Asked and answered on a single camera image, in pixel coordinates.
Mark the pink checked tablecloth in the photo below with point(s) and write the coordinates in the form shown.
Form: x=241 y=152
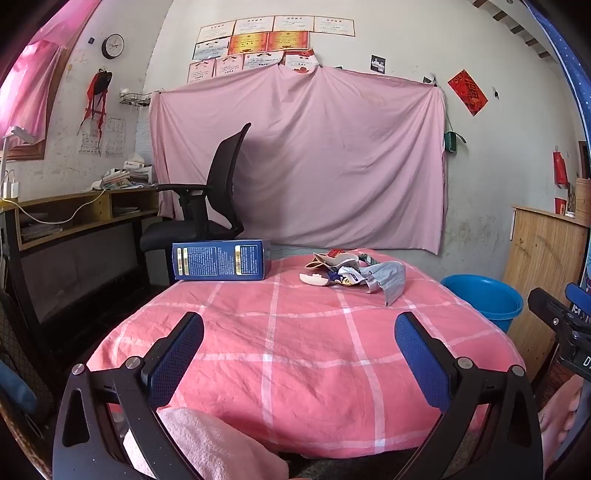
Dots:
x=300 y=346

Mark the wall calendar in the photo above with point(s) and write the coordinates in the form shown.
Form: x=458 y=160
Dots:
x=113 y=136

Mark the black office chair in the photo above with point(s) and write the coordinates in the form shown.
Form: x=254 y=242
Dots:
x=221 y=175

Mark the crushed red paper cup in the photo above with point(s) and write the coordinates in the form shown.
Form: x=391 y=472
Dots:
x=331 y=254

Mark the person's bare foot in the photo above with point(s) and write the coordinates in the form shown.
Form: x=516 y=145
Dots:
x=558 y=415

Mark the dark blue cardboard box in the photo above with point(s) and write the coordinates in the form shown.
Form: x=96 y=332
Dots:
x=217 y=261

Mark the pink curtain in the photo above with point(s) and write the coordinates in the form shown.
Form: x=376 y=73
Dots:
x=37 y=83

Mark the small wall photo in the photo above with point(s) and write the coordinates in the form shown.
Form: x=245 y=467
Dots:
x=378 y=64

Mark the wooden desk with shelf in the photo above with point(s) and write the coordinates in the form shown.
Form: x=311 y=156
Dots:
x=99 y=210

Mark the pink fleece cloth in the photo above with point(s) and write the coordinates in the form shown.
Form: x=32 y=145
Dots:
x=207 y=447

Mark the red hanging tassel ornament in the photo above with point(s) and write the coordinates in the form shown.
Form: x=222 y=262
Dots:
x=97 y=87

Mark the group of wall certificates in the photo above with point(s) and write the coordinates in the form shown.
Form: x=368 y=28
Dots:
x=258 y=41

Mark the red wall poster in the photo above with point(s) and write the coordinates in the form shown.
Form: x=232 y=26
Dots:
x=468 y=92

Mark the blue cloth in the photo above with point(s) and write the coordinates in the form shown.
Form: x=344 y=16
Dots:
x=16 y=390

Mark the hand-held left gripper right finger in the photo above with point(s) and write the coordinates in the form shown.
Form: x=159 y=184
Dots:
x=422 y=367

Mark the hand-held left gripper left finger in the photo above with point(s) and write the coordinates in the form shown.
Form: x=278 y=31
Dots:
x=178 y=364

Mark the pink hanging sheet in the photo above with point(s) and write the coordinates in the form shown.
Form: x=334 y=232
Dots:
x=323 y=161

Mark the wooden cabinet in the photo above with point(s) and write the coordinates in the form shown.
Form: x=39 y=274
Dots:
x=540 y=258

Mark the flat stack of books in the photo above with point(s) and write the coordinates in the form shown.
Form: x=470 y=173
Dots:
x=41 y=228

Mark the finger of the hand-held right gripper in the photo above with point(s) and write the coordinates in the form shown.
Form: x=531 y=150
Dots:
x=547 y=304
x=579 y=295

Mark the round wall clock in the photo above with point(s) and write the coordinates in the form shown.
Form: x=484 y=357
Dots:
x=113 y=46

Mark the pile of papers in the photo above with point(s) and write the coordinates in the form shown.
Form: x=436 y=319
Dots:
x=120 y=177

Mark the white charger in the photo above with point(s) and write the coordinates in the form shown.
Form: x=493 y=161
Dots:
x=11 y=189

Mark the crumpled silver wrapper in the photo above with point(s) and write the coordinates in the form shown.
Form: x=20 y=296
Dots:
x=390 y=277

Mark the white desk lamp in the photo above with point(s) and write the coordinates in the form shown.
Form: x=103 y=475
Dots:
x=21 y=134

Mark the blue plastic bucket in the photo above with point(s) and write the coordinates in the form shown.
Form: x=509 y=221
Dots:
x=485 y=300

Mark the green hanging bag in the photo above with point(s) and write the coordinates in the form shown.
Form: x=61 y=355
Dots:
x=450 y=142

